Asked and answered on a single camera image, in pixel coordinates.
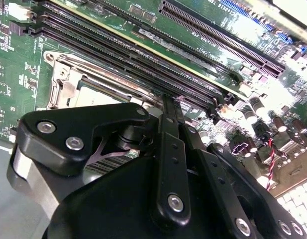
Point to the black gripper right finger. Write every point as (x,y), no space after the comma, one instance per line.
(233,169)

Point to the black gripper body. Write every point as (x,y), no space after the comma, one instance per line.
(106,211)

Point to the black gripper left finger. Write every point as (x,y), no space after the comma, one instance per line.
(56,139)

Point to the metal CPU socket cover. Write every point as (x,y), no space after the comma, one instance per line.
(70,93)

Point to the silver CPU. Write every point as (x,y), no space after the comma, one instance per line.
(101,97)

